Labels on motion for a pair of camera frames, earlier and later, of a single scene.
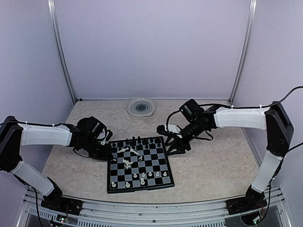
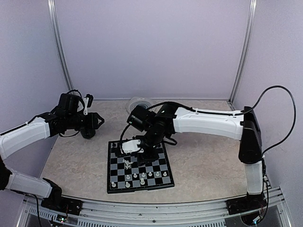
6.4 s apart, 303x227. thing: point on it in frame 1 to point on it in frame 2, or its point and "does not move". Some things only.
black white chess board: x=139 y=164 does not move
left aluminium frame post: x=52 y=7 does not move
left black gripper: x=105 y=154 to x=92 y=123
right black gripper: x=178 y=144 to x=147 y=157
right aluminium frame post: x=253 y=7 does not move
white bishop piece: x=127 y=164 does not move
